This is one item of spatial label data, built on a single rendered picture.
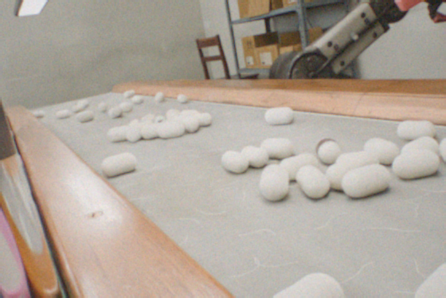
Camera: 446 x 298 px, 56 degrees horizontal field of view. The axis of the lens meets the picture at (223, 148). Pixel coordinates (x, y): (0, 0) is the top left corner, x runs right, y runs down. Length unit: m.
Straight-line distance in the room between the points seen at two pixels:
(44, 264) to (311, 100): 0.47
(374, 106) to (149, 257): 0.37
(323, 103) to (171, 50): 4.89
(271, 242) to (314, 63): 0.84
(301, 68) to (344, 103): 0.51
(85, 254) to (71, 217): 0.06
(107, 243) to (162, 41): 5.19
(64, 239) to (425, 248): 0.19
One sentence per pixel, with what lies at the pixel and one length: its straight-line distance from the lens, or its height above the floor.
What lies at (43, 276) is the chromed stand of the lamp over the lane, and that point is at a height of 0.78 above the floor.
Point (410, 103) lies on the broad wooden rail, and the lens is 0.49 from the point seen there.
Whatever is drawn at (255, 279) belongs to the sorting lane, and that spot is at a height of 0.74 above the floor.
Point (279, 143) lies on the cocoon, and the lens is 0.39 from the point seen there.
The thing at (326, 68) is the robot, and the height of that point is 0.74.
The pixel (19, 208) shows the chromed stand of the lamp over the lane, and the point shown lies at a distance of 0.18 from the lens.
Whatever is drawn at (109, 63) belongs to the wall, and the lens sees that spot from 5.22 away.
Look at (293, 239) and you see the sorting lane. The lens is 0.25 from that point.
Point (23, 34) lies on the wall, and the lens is 5.15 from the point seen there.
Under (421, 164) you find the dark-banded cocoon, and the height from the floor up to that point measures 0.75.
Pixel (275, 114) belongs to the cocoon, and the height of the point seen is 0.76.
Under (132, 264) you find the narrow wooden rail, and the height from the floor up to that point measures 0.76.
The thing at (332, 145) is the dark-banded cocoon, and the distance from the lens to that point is 0.36.
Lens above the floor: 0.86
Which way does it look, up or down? 14 degrees down
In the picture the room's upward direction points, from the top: 10 degrees counter-clockwise
